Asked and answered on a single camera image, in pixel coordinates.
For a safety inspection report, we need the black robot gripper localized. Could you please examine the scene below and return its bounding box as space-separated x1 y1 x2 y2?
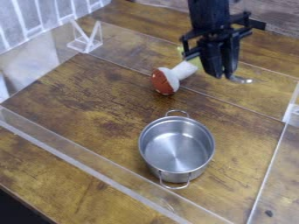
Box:
181 0 251 79

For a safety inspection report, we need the green handled metal spoon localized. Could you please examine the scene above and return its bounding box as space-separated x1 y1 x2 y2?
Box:
177 45 254 84

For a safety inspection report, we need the red white toy mushroom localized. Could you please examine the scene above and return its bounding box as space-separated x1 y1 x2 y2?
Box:
151 60 199 95

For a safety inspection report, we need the stainless steel pot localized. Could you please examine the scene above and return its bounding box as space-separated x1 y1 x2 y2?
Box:
138 109 215 190

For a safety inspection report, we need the clear acrylic barrier wall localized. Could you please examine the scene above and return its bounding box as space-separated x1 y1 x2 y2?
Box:
0 19 299 224

